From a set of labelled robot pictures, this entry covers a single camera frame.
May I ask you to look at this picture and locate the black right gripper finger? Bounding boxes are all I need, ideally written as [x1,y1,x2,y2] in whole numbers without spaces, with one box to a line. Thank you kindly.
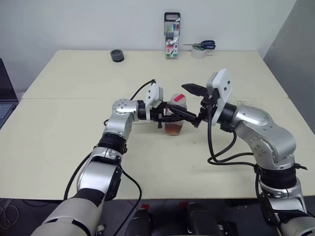
[193,107,206,129]
[181,83,207,97]

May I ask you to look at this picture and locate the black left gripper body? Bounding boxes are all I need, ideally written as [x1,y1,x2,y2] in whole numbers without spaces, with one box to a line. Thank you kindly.
[149,102,173,130]

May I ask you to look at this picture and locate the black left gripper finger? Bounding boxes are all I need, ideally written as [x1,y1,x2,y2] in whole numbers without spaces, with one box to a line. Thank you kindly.
[161,115,185,124]
[167,104,197,121]

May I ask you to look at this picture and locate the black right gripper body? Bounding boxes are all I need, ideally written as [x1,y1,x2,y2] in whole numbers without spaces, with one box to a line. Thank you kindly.
[199,88,221,121]

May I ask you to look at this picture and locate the clear bottle with red tape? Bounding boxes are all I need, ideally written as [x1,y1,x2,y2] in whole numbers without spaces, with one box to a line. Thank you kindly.
[163,92,189,136]

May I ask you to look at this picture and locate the white tape roll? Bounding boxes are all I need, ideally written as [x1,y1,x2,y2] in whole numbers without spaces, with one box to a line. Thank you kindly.
[191,48,207,59]

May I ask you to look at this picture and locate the coloured marker pen box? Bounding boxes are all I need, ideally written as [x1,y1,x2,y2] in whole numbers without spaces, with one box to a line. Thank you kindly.
[164,12,182,60]

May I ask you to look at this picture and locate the black round puck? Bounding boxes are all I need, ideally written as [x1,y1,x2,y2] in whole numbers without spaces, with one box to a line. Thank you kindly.
[110,49,125,63]

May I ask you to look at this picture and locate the dark rounded shape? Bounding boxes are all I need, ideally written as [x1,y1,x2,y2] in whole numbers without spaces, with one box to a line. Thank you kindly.
[186,202,221,236]
[129,208,155,236]

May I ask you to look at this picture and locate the dark laptop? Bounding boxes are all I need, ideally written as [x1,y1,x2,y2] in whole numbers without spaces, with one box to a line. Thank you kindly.
[0,58,20,129]

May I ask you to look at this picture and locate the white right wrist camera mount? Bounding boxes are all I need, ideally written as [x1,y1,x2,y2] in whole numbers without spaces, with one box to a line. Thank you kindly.
[206,68,234,126]

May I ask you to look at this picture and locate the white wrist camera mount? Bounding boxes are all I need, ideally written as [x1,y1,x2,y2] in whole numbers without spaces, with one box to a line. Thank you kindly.
[144,83,165,121]
[206,68,234,126]

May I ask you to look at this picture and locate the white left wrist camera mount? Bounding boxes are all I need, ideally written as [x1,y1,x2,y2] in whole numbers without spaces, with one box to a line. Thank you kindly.
[144,83,165,121]

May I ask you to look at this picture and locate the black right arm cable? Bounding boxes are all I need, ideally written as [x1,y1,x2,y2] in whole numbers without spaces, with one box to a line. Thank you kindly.
[206,94,274,224]

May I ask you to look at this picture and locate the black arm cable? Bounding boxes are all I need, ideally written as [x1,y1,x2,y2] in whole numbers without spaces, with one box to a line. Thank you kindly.
[206,94,274,224]
[63,78,157,223]

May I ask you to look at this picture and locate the blue handled scissors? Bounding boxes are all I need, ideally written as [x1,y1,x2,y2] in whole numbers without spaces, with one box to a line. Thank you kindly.
[182,40,217,50]

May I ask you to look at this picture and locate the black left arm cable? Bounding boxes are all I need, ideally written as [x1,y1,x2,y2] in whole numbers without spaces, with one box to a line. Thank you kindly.
[63,78,157,223]

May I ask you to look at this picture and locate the thin white cord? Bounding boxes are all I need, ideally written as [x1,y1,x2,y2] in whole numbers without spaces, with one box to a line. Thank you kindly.
[0,198,19,231]

